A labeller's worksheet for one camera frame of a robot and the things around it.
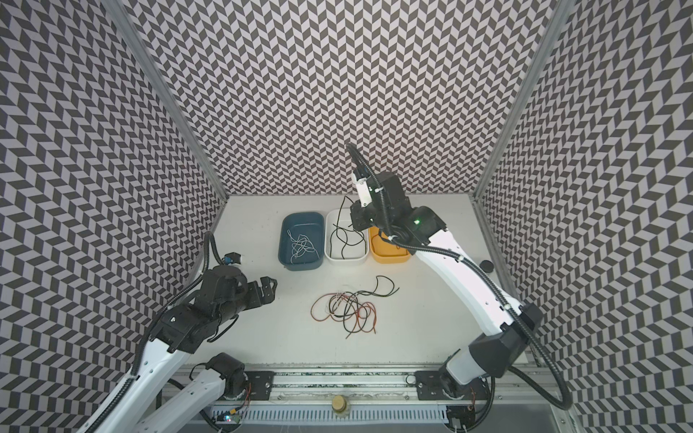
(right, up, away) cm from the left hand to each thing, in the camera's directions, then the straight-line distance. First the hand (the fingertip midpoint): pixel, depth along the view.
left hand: (265, 285), depth 74 cm
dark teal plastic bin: (+7, +16, +31) cm, 36 cm away
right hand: (+26, +23, -3) cm, 34 cm away
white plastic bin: (+24, +5, +25) cm, 35 cm away
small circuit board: (-5, -31, -8) cm, 32 cm away
